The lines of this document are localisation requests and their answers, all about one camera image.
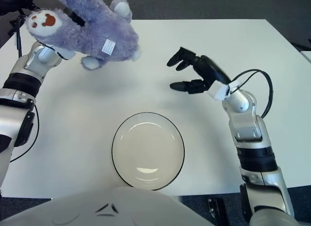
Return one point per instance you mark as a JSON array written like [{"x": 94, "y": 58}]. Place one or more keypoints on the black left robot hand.
[{"x": 77, "y": 19}]

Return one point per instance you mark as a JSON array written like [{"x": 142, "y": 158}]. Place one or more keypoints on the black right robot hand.
[{"x": 209, "y": 70}]

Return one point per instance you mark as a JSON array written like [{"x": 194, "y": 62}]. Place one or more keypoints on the black office chair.
[{"x": 9, "y": 5}]

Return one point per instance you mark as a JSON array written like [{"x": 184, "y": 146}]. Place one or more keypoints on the black bracket under table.
[{"x": 217, "y": 210}]

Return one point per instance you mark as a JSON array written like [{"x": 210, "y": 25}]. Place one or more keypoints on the white side desk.
[{"x": 306, "y": 56}]

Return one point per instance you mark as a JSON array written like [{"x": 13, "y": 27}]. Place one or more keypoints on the silver robot torso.
[{"x": 109, "y": 211}]

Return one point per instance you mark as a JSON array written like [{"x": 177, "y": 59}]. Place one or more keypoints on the purple plush bunny doll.
[{"x": 97, "y": 31}]

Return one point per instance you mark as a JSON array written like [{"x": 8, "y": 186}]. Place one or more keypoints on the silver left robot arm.
[{"x": 24, "y": 90}]

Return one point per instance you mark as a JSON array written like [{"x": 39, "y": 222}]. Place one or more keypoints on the white plate with black rim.
[{"x": 148, "y": 150}]

